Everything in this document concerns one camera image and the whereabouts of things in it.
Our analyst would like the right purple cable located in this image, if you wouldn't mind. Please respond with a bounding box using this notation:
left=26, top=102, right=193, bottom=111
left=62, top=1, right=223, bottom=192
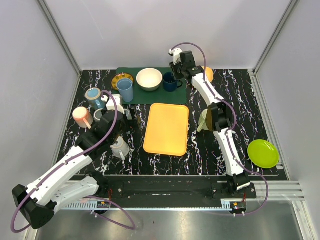
left=171, top=42, right=270, bottom=217

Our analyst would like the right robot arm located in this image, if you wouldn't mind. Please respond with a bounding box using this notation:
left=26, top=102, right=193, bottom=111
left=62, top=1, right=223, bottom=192
left=168, top=48, right=251, bottom=199

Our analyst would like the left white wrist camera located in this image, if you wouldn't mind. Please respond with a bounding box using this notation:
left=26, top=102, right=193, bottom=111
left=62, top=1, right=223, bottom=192
left=101, top=94, right=125, bottom=114

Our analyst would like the pale green mug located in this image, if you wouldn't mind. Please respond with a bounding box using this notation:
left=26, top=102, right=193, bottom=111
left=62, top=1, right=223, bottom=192
left=197, top=109, right=209, bottom=133

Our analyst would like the pink mug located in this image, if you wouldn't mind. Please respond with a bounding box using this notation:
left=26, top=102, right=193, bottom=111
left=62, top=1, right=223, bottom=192
left=72, top=106, right=94, bottom=130

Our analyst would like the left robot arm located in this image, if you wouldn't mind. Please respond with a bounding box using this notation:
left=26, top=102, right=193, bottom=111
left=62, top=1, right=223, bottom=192
left=10, top=110, right=128, bottom=233

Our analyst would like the yellow patterned saucer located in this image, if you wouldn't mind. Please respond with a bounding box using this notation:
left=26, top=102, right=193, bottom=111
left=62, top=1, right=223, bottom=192
left=111, top=72, right=134, bottom=91

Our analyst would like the blue butterfly mug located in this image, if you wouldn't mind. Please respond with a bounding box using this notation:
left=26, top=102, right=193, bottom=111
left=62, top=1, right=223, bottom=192
left=85, top=87, right=105, bottom=110

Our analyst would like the yellow plastic tray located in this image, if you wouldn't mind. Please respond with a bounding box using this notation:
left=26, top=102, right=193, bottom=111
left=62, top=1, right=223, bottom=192
left=143, top=103, right=189, bottom=157

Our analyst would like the light blue mug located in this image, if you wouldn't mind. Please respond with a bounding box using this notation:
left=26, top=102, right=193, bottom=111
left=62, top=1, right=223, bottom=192
left=110, top=136, right=130, bottom=161

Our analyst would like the yellow square bowl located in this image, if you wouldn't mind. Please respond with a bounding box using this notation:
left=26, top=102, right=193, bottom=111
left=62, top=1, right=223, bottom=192
left=202, top=66, right=214, bottom=83

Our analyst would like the white bowl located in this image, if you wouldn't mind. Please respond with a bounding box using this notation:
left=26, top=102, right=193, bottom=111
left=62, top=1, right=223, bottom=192
left=136, top=68, right=163, bottom=92

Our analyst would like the navy blue mug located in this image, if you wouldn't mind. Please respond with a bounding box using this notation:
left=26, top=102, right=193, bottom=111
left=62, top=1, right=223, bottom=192
left=162, top=72, right=183, bottom=93

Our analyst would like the light blue plastic cup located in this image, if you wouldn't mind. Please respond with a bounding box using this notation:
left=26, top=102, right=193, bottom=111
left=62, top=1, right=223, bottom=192
left=116, top=78, right=134, bottom=103

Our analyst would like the grey white-inside mug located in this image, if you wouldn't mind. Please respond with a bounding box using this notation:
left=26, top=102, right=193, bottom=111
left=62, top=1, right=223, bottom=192
left=124, top=109, right=133, bottom=121

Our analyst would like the dark grey mug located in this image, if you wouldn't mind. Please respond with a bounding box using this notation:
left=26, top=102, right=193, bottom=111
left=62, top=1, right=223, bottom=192
left=93, top=108, right=103, bottom=123

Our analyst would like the dark green mat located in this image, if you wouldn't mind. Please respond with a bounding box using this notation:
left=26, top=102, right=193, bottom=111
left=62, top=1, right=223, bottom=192
left=116, top=67, right=187, bottom=105

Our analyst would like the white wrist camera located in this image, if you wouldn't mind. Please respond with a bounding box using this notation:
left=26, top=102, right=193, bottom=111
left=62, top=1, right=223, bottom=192
left=101, top=94, right=125, bottom=114
left=168, top=47, right=183, bottom=65

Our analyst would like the lime green plate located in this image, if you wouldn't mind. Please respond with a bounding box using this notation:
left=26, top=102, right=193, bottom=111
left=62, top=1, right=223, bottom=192
left=247, top=139, right=280, bottom=169

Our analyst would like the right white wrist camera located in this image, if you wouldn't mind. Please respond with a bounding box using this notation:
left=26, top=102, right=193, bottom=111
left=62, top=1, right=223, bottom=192
left=168, top=47, right=183, bottom=65

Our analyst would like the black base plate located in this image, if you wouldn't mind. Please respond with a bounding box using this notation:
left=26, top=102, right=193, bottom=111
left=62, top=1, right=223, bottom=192
left=104, top=175, right=257, bottom=210

